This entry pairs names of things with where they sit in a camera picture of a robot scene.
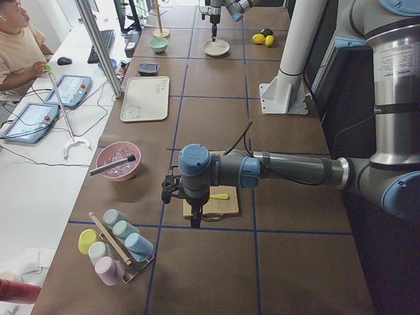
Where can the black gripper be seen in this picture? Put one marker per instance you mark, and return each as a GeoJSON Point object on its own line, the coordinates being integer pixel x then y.
{"type": "Point", "coordinates": [195, 204]}
{"type": "Point", "coordinates": [214, 19]}

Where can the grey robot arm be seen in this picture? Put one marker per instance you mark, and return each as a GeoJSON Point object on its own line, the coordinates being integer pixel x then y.
{"type": "Point", "coordinates": [389, 178]}
{"type": "Point", "coordinates": [213, 9]}

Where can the white rectangular tray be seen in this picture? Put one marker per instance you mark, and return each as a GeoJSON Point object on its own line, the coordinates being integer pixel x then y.
{"type": "Point", "coordinates": [145, 99]}

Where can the bamboo cutting board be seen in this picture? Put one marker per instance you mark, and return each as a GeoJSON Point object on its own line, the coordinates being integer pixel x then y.
{"type": "Point", "coordinates": [215, 209]}

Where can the beige round plate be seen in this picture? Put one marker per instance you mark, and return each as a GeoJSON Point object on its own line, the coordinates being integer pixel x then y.
{"type": "Point", "coordinates": [218, 47]}

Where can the yellow plastic knife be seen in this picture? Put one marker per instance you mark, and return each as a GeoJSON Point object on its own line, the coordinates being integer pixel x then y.
{"type": "Point", "coordinates": [220, 196]}

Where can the yellow lemon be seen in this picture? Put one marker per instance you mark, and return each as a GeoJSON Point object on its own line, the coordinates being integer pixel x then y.
{"type": "Point", "coordinates": [269, 40]}
{"type": "Point", "coordinates": [258, 38]}

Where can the green avocado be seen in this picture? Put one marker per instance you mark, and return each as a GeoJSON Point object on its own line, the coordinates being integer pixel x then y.
{"type": "Point", "coordinates": [266, 32]}

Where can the wooden mug stand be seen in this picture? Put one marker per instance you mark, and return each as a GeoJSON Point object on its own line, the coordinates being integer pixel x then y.
{"type": "Point", "coordinates": [160, 31]}

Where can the green bowl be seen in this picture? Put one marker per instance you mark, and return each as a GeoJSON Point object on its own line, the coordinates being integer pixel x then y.
{"type": "Point", "coordinates": [158, 44]}

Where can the light blue cup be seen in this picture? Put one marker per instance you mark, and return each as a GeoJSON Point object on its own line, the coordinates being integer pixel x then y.
{"type": "Point", "coordinates": [139, 247]}

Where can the green cup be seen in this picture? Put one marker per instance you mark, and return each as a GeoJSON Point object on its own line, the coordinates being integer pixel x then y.
{"type": "Point", "coordinates": [122, 229]}

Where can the black box device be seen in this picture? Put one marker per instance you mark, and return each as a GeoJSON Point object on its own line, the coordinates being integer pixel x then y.
{"type": "Point", "coordinates": [131, 42]}

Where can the grey folded cloth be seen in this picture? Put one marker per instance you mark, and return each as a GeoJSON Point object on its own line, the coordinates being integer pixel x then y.
{"type": "Point", "coordinates": [149, 69]}

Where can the grey blue cup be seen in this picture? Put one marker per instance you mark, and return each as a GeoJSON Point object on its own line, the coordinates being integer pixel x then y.
{"type": "Point", "coordinates": [112, 216]}

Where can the orange circuit board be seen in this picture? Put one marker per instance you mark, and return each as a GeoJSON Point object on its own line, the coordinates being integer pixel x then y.
{"type": "Point", "coordinates": [121, 69]}

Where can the pink cup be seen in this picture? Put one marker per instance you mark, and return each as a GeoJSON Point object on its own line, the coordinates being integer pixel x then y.
{"type": "Point", "coordinates": [109, 270]}

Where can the white cup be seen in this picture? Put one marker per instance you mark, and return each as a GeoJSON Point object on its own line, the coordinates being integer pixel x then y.
{"type": "Point", "coordinates": [99, 250]}

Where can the pink bowl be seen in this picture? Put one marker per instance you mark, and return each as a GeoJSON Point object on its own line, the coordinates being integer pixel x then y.
{"type": "Point", "coordinates": [114, 152]}

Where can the yellow cup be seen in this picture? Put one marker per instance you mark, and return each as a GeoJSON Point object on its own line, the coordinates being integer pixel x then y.
{"type": "Point", "coordinates": [86, 239]}

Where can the far teach pendant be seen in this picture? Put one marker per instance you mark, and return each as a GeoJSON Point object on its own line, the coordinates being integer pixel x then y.
{"type": "Point", "coordinates": [72, 89]}

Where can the teach pendant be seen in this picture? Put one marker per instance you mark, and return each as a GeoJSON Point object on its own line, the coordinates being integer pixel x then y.
{"type": "Point", "coordinates": [72, 89]}
{"type": "Point", "coordinates": [32, 123]}

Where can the black computer mouse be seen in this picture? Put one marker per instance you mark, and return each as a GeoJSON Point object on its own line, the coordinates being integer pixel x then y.
{"type": "Point", "coordinates": [63, 61]}

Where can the metal reacher stick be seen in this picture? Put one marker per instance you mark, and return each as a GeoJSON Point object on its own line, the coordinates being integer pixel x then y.
{"type": "Point", "coordinates": [74, 140]}

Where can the near teach pendant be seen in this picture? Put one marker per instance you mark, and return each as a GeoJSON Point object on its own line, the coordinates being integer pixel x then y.
{"type": "Point", "coordinates": [32, 123]}

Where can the red bottle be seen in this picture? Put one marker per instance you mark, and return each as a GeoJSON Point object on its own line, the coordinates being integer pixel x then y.
{"type": "Point", "coordinates": [17, 292]}

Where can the seated person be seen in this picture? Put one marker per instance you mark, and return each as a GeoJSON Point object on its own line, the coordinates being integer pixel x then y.
{"type": "Point", "coordinates": [24, 53]}

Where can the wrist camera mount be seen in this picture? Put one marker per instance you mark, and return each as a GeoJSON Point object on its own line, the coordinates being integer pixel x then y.
{"type": "Point", "coordinates": [172, 186]}
{"type": "Point", "coordinates": [203, 7]}

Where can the white wire cup rack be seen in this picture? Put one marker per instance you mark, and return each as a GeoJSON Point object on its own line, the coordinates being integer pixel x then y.
{"type": "Point", "coordinates": [130, 272]}

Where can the metal handled brush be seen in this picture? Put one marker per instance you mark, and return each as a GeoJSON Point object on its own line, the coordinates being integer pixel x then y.
{"type": "Point", "coordinates": [112, 165]}

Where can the white pillar mount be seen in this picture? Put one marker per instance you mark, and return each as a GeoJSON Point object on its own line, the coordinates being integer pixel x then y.
{"type": "Point", "coordinates": [285, 94]}

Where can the aluminium frame post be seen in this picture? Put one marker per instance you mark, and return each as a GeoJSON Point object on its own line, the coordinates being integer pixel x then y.
{"type": "Point", "coordinates": [93, 31]}

